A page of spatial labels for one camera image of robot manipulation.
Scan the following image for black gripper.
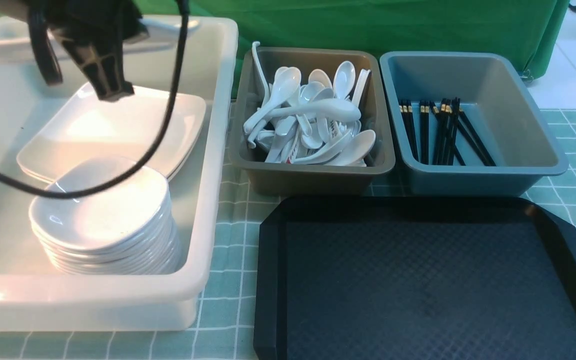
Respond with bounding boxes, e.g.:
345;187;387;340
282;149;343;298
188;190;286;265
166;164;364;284
23;0;150;102

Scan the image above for white square rice plate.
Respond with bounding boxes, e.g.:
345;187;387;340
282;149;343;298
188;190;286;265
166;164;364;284
0;18;181;64

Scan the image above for stack of white square plates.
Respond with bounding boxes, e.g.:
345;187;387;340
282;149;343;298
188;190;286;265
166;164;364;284
16;83;208;183

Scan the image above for white ladle spoon bin edge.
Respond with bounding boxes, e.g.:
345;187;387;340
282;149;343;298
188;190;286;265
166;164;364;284
251;41;271;105

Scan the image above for large white plastic tub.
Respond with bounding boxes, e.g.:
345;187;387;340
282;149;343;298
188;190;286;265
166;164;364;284
0;17;238;332

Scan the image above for stack of white bowls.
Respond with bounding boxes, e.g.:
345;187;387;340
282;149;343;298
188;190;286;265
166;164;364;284
29;166;185;276

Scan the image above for brown plastic spoon bin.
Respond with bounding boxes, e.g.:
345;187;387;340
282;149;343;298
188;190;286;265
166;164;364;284
228;47;396;196

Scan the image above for top white spoon in bin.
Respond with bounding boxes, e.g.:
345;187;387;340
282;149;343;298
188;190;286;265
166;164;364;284
242;98;362;136

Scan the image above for white spoon bin front right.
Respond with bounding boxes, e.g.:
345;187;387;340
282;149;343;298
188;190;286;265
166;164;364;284
326;129;377;166

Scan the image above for black plastic serving tray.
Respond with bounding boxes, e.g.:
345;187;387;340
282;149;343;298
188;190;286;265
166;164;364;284
253;196;576;360

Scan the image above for blue-grey plastic chopstick bin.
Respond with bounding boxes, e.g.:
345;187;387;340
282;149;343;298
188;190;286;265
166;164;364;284
379;51;569;197

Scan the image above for green backdrop cloth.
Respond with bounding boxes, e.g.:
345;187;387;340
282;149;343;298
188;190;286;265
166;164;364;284
0;0;570;101

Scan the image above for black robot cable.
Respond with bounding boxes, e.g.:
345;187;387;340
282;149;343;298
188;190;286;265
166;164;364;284
0;0;191;200

